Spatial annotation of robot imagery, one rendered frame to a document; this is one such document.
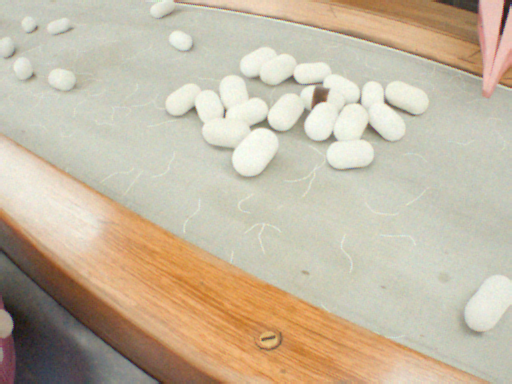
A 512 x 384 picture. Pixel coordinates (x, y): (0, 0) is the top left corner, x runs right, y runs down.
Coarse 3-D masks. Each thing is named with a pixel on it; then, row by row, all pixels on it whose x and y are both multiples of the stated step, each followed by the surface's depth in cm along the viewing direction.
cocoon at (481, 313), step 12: (492, 276) 21; (504, 276) 21; (480, 288) 21; (492, 288) 21; (504, 288) 20; (480, 300) 20; (492, 300) 20; (504, 300) 20; (468, 312) 20; (480, 312) 20; (492, 312) 20; (468, 324) 21; (480, 324) 20; (492, 324) 20
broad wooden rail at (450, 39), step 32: (160, 0) 56; (192, 0) 54; (224, 0) 52; (256, 0) 50; (288, 0) 48; (320, 0) 47; (352, 0) 46; (384, 0) 47; (416, 0) 47; (352, 32) 45; (384, 32) 43; (416, 32) 42; (448, 32) 40; (448, 64) 40; (480, 64) 39
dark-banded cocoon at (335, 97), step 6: (306, 90) 34; (312, 90) 34; (330, 90) 34; (336, 90) 34; (306, 96) 34; (330, 96) 34; (336, 96) 34; (342, 96) 34; (306, 102) 34; (330, 102) 34; (336, 102) 34; (342, 102) 34; (306, 108) 35; (336, 108) 34; (342, 108) 34
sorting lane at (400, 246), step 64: (0, 0) 71; (64, 0) 63; (128, 0) 58; (0, 64) 48; (64, 64) 45; (128, 64) 43; (192, 64) 42; (384, 64) 40; (0, 128) 37; (64, 128) 36; (128, 128) 35; (192, 128) 35; (256, 128) 34; (448, 128) 33; (128, 192) 30; (192, 192) 30; (256, 192) 29; (320, 192) 29; (384, 192) 29; (448, 192) 28; (256, 256) 26; (320, 256) 25; (384, 256) 25; (448, 256) 25; (384, 320) 22; (448, 320) 22
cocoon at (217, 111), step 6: (204, 90) 35; (210, 90) 35; (198, 96) 35; (204, 96) 34; (210, 96) 34; (216, 96) 35; (198, 102) 34; (204, 102) 34; (210, 102) 34; (216, 102) 34; (198, 108) 34; (204, 108) 33; (210, 108) 33; (216, 108) 34; (222, 108) 34; (204, 114) 34; (210, 114) 33; (216, 114) 34; (222, 114) 34; (204, 120) 34
